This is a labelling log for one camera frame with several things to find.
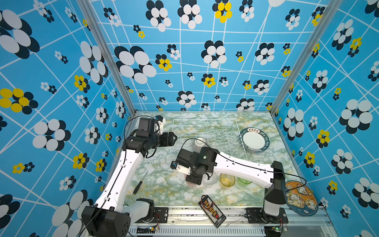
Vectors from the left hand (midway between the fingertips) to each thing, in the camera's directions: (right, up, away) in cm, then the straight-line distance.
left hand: (171, 137), depth 76 cm
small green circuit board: (-10, -45, -5) cm, 46 cm away
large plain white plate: (+53, -4, +24) cm, 58 cm away
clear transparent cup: (+22, -26, +9) cm, 35 cm away
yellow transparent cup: (+31, -26, +9) cm, 41 cm away
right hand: (+11, -18, -3) cm, 22 cm away
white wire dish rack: (+32, -1, +30) cm, 44 cm away
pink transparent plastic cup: (+11, -19, -14) cm, 26 cm away
